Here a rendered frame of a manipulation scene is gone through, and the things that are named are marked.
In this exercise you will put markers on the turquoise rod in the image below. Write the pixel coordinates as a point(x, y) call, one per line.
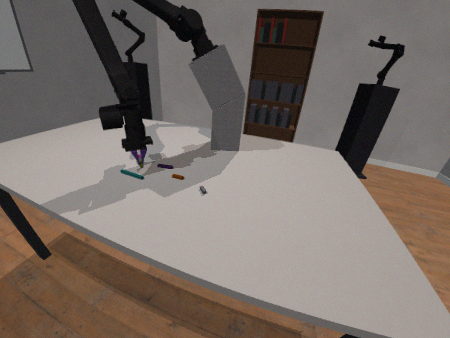
point(132, 174)

